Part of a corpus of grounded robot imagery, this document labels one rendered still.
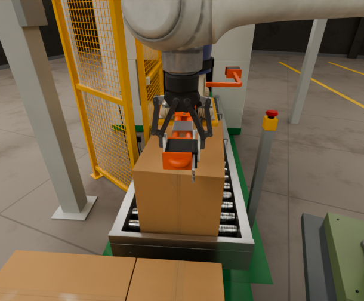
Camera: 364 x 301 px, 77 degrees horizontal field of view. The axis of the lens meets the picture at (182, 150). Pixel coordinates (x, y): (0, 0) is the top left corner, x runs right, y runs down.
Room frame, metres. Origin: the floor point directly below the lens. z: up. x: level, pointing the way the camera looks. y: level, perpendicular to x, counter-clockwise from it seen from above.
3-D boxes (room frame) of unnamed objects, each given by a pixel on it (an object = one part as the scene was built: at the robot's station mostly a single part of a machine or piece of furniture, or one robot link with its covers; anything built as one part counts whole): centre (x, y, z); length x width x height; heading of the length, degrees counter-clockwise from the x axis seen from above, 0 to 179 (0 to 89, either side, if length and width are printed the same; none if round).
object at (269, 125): (1.28, -0.53, 0.50); 0.07 x 0.07 x 1.00; 86
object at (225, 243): (0.74, 0.01, 0.58); 0.70 x 0.03 x 0.06; 86
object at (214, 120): (1.12, -0.12, 1.12); 0.34 x 0.10 x 0.05; 177
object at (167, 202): (1.08, -0.02, 0.75); 0.60 x 0.40 x 0.40; 172
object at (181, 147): (0.52, 0.01, 1.21); 0.08 x 0.07 x 0.05; 177
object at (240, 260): (0.74, 0.01, 0.48); 0.70 x 0.03 x 0.15; 86
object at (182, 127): (0.66, 0.00, 1.21); 0.07 x 0.07 x 0.04; 87
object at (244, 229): (1.88, -0.40, 0.50); 2.31 x 0.05 x 0.19; 176
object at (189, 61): (0.53, 0.00, 1.45); 0.09 x 0.09 x 0.06
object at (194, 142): (0.57, -0.05, 1.21); 0.31 x 0.03 x 0.05; 177
